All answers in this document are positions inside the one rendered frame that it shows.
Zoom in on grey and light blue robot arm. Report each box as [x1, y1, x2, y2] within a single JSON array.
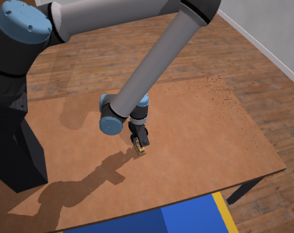
[[0, 0, 221, 147]]

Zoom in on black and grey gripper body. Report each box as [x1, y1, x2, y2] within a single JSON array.
[[128, 121, 147, 137]]

